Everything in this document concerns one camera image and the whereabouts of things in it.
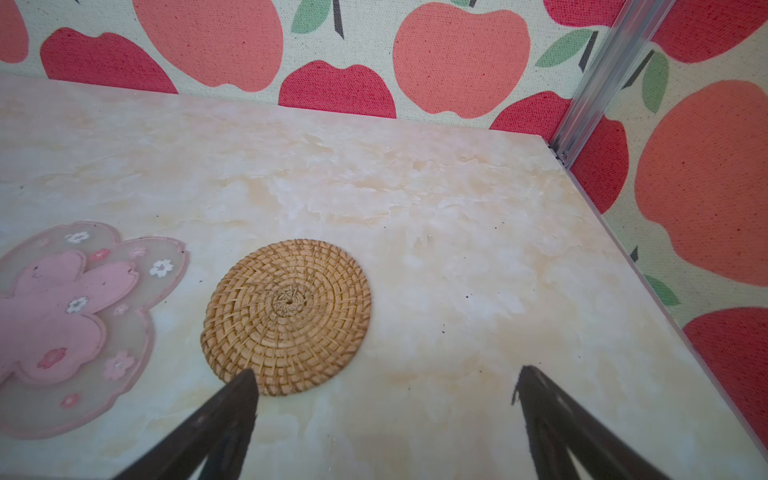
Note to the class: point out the aluminium frame post right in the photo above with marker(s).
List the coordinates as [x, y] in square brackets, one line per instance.
[635, 26]

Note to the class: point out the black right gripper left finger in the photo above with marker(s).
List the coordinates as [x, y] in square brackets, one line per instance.
[212, 442]

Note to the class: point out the round woven rattan coaster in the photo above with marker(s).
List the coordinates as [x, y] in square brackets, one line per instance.
[295, 313]

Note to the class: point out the pink flower silicone coaster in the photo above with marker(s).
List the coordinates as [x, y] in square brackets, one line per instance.
[76, 330]

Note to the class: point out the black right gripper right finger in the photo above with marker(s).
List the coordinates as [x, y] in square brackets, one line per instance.
[561, 432]

